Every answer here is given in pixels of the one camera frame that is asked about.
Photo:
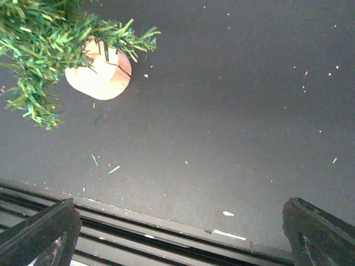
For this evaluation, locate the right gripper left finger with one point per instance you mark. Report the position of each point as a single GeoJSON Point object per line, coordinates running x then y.
{"type": "Point", "coordinates": [46, 238]}

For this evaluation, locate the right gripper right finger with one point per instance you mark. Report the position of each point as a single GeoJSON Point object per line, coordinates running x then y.
{"type": "Point", "coordinates": [317, 237]}

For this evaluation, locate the small green christmas tree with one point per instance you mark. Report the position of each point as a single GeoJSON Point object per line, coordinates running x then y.
{"type": "Point", "coordinates": [42, 39]}

